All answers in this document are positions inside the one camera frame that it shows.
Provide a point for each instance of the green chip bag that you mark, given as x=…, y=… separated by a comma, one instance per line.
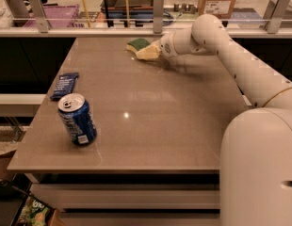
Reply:
x=34, y=213

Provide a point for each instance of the upper cabinet drawer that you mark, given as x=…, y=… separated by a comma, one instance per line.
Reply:
x=96, y=197

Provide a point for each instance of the cabinet drawer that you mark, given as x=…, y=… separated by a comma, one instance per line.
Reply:
x=139, y=219
x=96, y=197

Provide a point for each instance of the dark blue snack packet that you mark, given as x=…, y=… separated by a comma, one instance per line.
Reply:
x=65, y=85

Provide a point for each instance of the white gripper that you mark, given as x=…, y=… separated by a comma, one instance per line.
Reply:
x=166, y=47

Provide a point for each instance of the middle metal railing post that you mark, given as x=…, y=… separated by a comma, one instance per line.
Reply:
x=158, y=16

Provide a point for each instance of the green and yellow sponge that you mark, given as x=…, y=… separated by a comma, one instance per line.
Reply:
x=136, y=45

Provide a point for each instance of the metal railing post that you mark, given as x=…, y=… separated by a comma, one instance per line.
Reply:
x=275, y=20
x=158, y=16
x=39, y=15

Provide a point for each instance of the right metal railing post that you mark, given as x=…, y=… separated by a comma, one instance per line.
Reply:
x=275, y=20

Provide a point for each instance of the blue pepsi can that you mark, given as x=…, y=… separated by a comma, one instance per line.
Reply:
x=74, y=111

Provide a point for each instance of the left metal railing post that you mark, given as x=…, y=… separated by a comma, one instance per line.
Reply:
x=39, y=15

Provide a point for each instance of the lower cabinet drawer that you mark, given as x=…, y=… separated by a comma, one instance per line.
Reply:
x=139, y=219

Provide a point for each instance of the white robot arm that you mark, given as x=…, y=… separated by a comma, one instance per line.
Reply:
x=255, y=176

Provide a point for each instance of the purple plastic crate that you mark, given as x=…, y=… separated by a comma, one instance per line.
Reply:
x=56, y=16

